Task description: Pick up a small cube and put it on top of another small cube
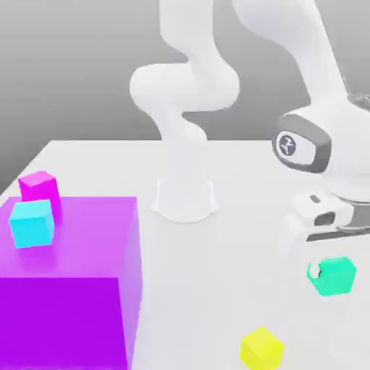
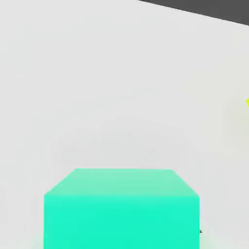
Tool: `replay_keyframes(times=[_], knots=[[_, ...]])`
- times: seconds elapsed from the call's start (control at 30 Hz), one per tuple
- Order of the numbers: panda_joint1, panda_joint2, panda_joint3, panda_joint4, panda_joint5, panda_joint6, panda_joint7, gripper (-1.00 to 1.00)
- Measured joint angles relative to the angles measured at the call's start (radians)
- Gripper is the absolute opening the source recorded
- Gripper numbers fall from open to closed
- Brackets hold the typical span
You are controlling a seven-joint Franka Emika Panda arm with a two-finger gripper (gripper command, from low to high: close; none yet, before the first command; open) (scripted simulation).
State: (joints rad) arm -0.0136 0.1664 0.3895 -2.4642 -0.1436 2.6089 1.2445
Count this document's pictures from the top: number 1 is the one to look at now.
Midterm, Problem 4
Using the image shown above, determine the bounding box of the small green cube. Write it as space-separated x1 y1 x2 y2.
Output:
306 256 358 298

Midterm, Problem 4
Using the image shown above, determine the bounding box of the small cyan cube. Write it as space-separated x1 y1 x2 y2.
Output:
9 199 56 249

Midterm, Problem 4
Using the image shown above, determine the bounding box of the large purple box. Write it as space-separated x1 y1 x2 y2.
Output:
0 196 144 370

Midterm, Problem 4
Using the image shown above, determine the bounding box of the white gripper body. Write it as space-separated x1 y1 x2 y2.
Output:
277 214 370 259

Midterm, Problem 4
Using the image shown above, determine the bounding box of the small yellow cube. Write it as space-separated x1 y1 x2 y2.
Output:
239 326 285 370

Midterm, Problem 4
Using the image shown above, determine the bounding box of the small magenta cube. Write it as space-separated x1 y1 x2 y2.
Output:
17 170 62 221

